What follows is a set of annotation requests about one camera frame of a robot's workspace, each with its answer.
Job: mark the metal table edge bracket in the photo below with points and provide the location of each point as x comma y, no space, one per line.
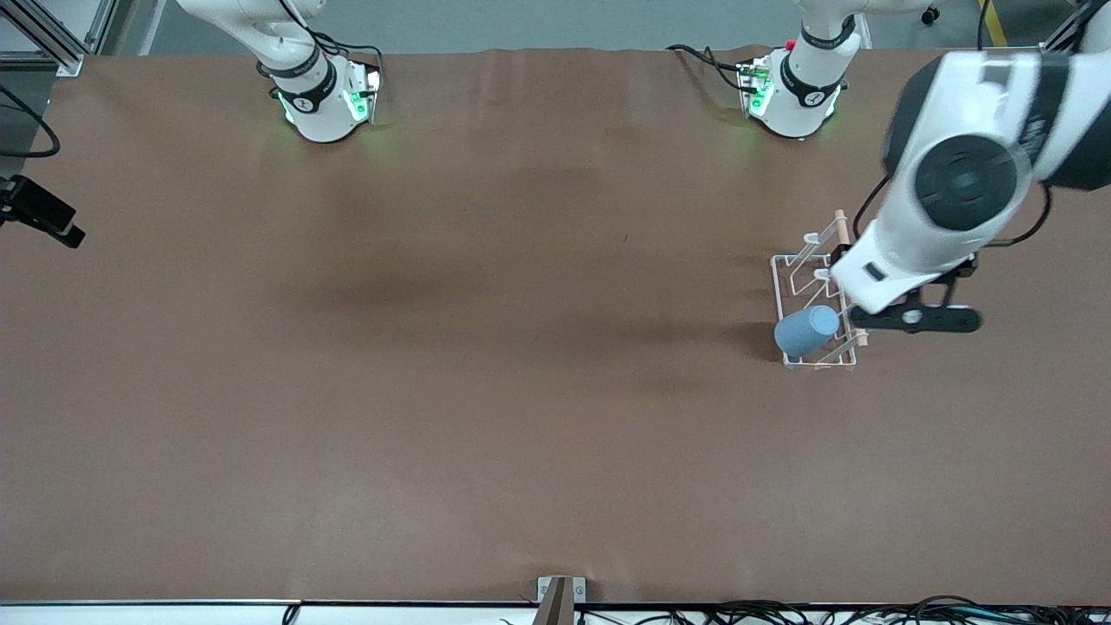
560,599

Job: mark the blue plastic cup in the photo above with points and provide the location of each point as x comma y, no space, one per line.
807,330

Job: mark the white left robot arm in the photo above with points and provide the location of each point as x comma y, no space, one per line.
937,234

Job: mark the aluminium frame profile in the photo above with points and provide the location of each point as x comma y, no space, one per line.
1066,35
48,39

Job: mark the black caster wheel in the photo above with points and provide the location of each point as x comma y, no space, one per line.
931,14

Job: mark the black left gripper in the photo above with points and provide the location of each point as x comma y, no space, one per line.
968,264

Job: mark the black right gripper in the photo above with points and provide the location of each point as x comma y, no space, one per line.
41,204

